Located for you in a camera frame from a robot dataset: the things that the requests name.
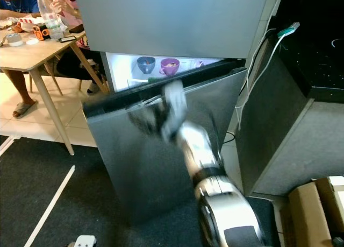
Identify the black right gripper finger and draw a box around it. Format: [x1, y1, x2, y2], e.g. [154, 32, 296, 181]
[129, 106, 154, 123]
[133, 121, 156, 139]

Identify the grey fridge door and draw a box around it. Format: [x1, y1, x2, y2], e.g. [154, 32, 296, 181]
[74, 0, 270, 59]
[83, 60, 248, 224]

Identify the silver grey fridge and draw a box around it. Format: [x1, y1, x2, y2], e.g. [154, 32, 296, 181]
[105, 0, 283, 151]

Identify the green white food package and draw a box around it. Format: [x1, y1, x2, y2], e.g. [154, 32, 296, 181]
[144, 76, 167, 86]

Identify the grey sandal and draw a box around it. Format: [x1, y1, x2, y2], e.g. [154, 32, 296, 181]
[12, 100, 37, 119]

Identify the long white floor tape strip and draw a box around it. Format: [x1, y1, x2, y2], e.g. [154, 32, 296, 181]
[23, 165, 77, 247]

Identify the light wooden table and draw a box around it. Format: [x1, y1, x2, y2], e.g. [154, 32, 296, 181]
[0, 27, 111, 156]

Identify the black floor mat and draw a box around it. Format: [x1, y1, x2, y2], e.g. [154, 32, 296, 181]
[0, 135, 283, 247]

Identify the orange black device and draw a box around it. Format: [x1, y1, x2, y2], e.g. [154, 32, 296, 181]
[32, 24, 50, 41]

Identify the person in pink shirt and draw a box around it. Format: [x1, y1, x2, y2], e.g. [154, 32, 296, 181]
[51, 0, 111, 96]

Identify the large clear plastic bottle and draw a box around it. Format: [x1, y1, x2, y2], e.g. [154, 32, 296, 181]
[36, 0, 65, 41]

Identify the short white floor tape strip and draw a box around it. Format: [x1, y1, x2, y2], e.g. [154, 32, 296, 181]
[0, 134, 17, 156]

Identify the grey tape roll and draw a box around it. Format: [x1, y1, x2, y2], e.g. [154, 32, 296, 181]
[5, 33, 24, 47]

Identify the red white striped paper tray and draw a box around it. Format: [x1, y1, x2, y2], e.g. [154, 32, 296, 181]
[16, 16, 49, 30]

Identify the black kitchen countertop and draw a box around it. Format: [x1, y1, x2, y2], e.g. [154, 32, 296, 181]
[269, 0, 344, 103]

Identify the large cardboard box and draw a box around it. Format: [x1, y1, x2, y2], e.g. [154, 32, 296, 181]
[286, 176, 344, 247]

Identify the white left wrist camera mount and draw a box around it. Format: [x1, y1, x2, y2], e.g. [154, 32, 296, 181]
[74, 234, 98, 247]

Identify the white cable teal plug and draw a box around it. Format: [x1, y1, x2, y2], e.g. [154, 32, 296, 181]
[235, 22, 300, 132]

